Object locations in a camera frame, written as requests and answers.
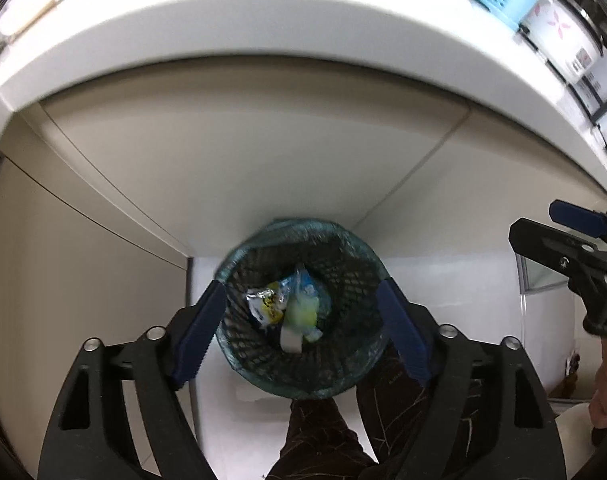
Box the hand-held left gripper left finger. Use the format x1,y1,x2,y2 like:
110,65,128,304
37,280,228,480

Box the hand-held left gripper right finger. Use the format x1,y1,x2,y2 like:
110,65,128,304
376,277,567,480

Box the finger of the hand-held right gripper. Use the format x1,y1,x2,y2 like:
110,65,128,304
550,200,607,246
508,217,607,281

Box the yellow and black snack wrapper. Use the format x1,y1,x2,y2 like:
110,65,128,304
246,282,286,328

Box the dark mesh waste bin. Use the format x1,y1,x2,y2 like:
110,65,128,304
214,217,391,401

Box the white bottle with green label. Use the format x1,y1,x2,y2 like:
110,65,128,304
280,295,324,354

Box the blue milk carton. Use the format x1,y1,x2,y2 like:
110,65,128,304
278,264,318,301

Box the white microwave oven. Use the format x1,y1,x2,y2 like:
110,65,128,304
566,50,607,163

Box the dark patterned pants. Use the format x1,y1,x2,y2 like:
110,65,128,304
263,345,484,480

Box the beige cabinet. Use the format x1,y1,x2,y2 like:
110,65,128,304
0,95,471,480

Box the white flowered rice cooker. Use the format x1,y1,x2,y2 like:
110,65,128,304
521,0,607,83

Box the white bowl with dark rim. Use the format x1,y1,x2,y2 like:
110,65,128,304
0,0,79,41

